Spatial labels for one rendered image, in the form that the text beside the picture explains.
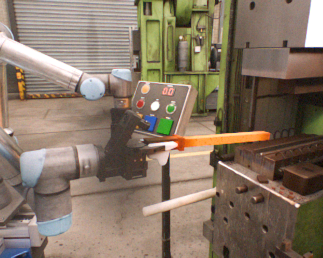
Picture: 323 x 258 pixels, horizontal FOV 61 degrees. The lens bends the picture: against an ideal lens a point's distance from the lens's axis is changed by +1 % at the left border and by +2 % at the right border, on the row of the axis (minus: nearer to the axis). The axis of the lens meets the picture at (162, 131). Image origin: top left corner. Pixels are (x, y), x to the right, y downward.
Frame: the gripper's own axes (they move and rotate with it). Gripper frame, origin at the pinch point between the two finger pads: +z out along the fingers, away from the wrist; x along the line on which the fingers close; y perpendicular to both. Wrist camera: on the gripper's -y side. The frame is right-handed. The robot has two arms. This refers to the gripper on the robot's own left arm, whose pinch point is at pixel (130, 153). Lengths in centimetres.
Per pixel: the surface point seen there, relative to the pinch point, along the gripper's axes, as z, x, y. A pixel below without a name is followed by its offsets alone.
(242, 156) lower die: -2.0, 8.8, -45.7
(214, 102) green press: 71, -504, -141
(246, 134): -18, 32, -39
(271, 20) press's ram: -52, 15, -49
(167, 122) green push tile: -9.3, -16.3, -16.7
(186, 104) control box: -18.0, -18.2, -25.7
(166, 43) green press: -55, -450, -28
